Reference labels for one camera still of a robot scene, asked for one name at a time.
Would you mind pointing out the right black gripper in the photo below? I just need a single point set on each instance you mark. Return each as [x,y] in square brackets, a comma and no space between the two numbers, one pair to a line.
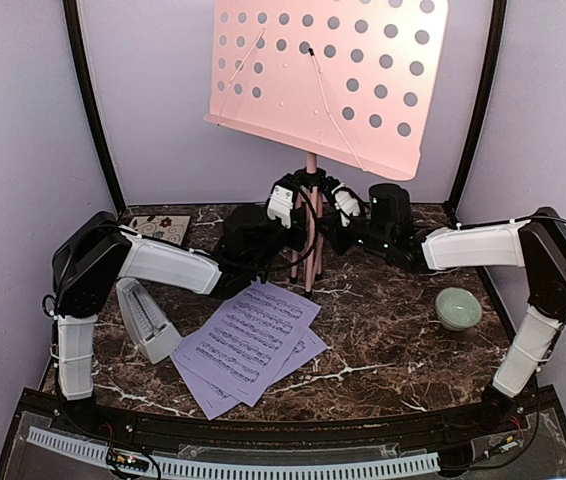
[335,234]

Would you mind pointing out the black front rail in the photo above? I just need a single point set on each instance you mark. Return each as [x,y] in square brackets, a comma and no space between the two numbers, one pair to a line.
[447,430]

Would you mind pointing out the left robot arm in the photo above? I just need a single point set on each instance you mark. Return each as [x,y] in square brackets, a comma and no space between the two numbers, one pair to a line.
[103,255]

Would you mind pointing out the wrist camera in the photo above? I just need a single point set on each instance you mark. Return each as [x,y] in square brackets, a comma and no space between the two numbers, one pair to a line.
[346,203]
[280,205]

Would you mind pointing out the green ceramic bowl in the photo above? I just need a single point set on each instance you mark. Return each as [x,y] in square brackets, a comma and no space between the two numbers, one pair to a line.
[458,309]

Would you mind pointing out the pink music stand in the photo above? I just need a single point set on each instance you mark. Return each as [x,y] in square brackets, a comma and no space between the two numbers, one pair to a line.
[351,81]

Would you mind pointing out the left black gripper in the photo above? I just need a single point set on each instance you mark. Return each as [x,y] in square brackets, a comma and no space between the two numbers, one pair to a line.
[300,219]

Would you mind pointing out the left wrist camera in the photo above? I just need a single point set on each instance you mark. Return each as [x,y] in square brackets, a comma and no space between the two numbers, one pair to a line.
[280,205]

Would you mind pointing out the white metronome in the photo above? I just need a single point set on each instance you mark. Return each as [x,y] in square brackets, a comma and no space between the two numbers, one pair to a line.
[150,330]

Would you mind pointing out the floral square plate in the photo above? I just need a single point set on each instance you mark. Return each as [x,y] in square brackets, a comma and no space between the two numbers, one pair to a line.
[171,228]

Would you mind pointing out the black frame post right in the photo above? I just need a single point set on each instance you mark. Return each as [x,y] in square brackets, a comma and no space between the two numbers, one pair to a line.
[481,103]

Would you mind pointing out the white slotted cable duct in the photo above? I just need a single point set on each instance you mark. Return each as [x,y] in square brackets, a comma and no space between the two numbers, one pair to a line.
[198,462]

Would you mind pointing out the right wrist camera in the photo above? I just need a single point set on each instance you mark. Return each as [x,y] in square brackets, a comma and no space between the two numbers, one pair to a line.
[346,203]

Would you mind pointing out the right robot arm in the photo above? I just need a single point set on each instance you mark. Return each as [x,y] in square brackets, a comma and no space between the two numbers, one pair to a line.
[536,243]

